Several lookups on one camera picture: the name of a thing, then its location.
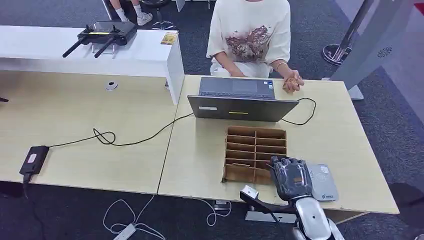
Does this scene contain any black laptop power cable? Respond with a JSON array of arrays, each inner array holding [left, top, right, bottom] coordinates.
[[47, 97, 317, 149]]

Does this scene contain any white power strip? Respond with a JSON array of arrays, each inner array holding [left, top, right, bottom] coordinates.
[[112, 223, 138, 240]]

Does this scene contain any grey partition panel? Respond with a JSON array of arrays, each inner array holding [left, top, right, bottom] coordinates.
[[322, 0, 424, 102]]

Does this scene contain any grey flat device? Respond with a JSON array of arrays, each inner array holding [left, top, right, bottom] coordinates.
[[304, 162, 340, 203]]

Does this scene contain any white cable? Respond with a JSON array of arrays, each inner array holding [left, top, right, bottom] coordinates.
[[102, 194, 167, 240], [193, 198, 233, 228]]

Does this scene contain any white bar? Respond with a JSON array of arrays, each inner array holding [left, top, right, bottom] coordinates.
[[244, 210, 298, 225]]

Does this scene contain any black plug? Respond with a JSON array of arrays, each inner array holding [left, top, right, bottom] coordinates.
[[213, 200, 230, 212]]

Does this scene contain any white desk shelf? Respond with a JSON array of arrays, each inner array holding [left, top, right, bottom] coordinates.
[[0, 25, 185, 106]]

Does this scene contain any black power adapter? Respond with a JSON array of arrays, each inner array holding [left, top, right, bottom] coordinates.
[[18, 145, 50, 176]]

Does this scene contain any metal stanchion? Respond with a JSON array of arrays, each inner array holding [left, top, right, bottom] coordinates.
[[321, 0, 377, 66]]

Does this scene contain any office chair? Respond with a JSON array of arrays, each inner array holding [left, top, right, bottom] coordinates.
[[140, 0, 176, 31]]

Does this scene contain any wooden divided card box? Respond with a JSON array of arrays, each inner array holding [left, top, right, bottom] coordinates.
[[221, 125, 288, 186]]

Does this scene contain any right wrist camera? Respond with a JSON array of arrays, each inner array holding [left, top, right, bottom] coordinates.
[[239, 184, 297, 216]]

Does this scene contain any grey laptop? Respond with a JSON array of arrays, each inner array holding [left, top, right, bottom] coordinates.
[[187, 76, 300, 123]]

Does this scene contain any black remote controller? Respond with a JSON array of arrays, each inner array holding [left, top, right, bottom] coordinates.
[[62, 20, 138, 60]]

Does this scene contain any person's left hand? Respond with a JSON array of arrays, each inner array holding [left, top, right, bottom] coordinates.
[[281, 68, 306, 95]]

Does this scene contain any yellow card pack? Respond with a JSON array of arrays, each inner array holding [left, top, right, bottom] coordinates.
[[160, 31, 179, 46]]

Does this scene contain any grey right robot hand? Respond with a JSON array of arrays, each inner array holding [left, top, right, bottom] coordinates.
[[268, 155, 315, 202]]

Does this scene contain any person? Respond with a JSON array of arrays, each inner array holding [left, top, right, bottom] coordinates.
[[109, 0, 154, 27], [205, 0, 306, 95]]

